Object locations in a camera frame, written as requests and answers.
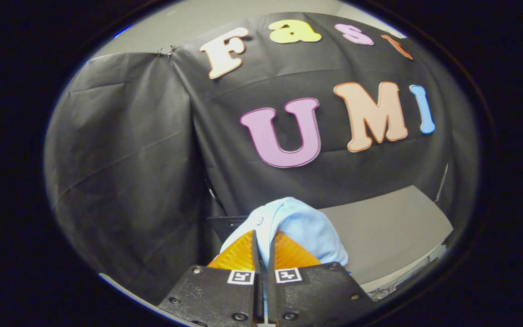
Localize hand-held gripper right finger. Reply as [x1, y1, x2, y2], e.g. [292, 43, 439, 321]
[268, 231, 378, 327]

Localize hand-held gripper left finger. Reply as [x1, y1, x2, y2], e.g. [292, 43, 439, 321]
[157, 229, 264, 327]

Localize light blue garment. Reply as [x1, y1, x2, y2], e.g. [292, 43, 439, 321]
[220, 197, 349, 273]

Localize beige cabinet with dark top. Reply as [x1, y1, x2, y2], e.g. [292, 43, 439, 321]
[320, 185, 454, 296]

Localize black backdrop cloth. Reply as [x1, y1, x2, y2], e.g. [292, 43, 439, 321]
[44, 11, 479, 305]

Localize tangled floor cables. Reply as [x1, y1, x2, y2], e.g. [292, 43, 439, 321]
[368, 259, 439, 301]

